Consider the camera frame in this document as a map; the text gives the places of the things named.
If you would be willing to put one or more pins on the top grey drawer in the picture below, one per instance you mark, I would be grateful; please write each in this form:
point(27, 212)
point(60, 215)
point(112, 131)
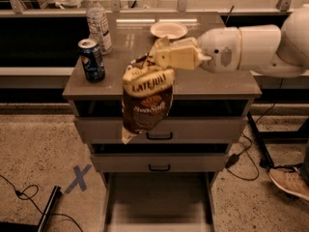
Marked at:
point(170, 130)

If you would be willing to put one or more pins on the tan shoe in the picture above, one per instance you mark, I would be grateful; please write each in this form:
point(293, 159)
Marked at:
point(290, 182)

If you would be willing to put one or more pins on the bottom grey open drawer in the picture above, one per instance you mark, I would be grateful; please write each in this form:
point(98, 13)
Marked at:
point(158, 202)

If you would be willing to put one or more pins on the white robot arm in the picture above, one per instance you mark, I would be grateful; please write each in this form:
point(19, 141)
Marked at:
point(265, 49)

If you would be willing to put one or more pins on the black table leg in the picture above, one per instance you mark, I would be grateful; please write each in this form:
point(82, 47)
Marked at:
point(266, 160)

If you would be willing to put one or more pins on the brown chip bag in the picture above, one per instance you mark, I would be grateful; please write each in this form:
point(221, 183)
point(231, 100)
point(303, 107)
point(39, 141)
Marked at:
point(147, 96)

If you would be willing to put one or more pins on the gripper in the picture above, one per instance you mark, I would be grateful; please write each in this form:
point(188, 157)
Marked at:
point(219, 50)

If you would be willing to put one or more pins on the blue soda can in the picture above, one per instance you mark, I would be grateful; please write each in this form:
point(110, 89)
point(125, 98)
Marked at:
point(89, 52)

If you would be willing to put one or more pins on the blue tape cross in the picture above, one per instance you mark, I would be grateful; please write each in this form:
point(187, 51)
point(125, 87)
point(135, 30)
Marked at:
point(78, 180)

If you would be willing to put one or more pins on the white bowl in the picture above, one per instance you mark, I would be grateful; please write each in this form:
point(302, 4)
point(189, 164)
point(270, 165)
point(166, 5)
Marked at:
point(171, 30)

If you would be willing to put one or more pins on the black bar on floor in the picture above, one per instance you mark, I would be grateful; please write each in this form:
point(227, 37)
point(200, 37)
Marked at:
point(51, 203)

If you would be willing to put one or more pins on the clear plastic water bottle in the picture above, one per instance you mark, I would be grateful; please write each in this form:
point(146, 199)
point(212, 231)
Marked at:
point(98, 26)

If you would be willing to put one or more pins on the middle grey drawer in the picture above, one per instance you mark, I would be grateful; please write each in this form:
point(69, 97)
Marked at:
point(158, 162)

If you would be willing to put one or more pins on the grey drawer cabinet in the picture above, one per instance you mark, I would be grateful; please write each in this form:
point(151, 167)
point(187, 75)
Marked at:
point(197, 94)

